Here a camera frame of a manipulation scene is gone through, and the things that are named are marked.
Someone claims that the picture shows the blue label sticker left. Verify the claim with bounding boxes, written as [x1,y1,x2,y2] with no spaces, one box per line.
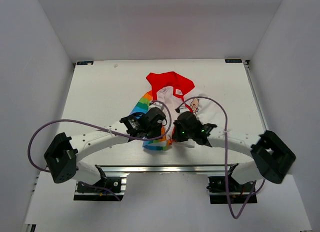
[76,61,94,66]

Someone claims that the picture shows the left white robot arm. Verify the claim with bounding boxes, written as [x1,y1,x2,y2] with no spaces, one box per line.
[44,107,166,191]

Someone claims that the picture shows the aluminium table front rail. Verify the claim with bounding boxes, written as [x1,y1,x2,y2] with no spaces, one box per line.
[100,165,225,174]

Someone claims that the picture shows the blue label sticker right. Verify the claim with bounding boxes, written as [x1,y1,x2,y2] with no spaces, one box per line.
[224,59,243,63]

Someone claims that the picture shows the colourful red white kids jacket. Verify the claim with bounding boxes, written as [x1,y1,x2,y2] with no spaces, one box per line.
[128,71,210,152]

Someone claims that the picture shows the blue label sticker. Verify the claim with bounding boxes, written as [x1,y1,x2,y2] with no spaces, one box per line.
[224,59,243,63]
[76,61,94,66]

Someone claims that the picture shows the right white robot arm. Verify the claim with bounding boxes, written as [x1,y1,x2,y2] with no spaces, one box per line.
[172,112,296,191]

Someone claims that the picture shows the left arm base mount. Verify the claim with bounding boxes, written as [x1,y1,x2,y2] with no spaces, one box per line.
[73,166,126,202]

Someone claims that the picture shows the aluminium table right rail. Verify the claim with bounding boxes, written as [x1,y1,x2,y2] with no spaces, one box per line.
[243,60,285,172]

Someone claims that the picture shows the aluminium table rail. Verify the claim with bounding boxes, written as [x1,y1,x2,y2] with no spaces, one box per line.
[100,165,225,174]
[243,60,285,172]

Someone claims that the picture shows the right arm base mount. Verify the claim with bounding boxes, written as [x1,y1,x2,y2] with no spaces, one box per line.
[204,165,254,205]

